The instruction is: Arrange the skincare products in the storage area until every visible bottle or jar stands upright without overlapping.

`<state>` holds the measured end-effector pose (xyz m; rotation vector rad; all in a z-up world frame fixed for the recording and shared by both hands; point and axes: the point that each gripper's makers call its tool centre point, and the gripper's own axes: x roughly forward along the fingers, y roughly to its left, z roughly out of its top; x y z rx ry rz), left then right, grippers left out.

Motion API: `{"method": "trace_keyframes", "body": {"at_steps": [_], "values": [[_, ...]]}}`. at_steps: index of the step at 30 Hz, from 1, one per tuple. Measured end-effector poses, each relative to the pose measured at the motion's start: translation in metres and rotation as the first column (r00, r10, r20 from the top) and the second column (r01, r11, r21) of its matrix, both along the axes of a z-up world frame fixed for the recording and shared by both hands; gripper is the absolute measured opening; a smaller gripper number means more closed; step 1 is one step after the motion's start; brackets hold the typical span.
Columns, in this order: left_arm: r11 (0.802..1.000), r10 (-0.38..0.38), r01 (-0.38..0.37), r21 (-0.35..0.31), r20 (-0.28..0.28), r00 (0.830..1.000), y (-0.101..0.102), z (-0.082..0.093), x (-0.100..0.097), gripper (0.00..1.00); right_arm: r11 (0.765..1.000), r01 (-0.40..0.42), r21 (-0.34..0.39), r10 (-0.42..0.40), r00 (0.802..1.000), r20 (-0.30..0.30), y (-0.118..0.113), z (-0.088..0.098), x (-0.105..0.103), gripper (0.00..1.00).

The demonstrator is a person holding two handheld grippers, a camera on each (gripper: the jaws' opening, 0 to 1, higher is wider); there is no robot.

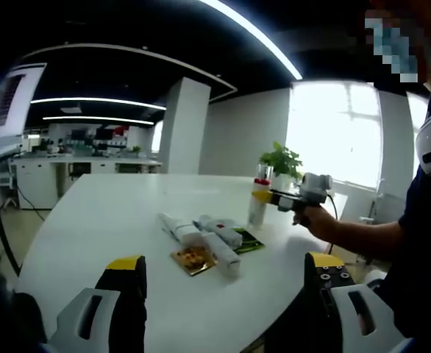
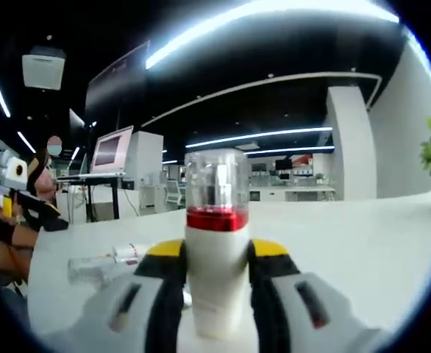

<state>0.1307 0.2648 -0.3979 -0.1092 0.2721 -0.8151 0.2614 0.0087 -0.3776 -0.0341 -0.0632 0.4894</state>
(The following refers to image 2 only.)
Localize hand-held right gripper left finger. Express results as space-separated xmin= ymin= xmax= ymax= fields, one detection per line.
xmin=49 ymin=238 xmax=190 ymax=353

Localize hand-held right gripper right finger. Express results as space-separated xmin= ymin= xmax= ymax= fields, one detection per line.
xmin=247 ymin=238 xmax=382 ymax=353

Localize skincare bottle red collar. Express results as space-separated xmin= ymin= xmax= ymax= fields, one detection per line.
xmin=184 ymin=149 xmax=252 ymax=338

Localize skincare bottle red label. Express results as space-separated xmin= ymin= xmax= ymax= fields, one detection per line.
xmin=67 ymin=253 xmax=143 ymax=286

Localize brown chair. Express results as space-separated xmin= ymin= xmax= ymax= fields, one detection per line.
xmin=0 ymin=220 xmax=36 ymax=282

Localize black-legged standing desk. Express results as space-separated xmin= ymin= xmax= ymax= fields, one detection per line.
xmin=57 ymin=172 xmax=135 ymax=222

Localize white mesh office chair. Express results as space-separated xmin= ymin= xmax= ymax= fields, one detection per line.
xmin=165 ymin=179 xmax=187 ymax=210

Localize white office counter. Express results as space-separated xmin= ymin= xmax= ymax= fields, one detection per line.
xmin=248 ymin=185 xmax=338 ymax=203

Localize ceiling air conditioner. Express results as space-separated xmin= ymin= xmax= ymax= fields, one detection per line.
xmin=22 ymin=46 xmax=68 ymax=91

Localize large black display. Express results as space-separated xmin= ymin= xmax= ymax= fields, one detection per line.
xmin=85 ymin=39 xmax=151 ymax=129

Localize long ceiling light strip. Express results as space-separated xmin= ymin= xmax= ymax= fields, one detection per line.
xmin=145 ymin=0 xmax=400 ymax=71

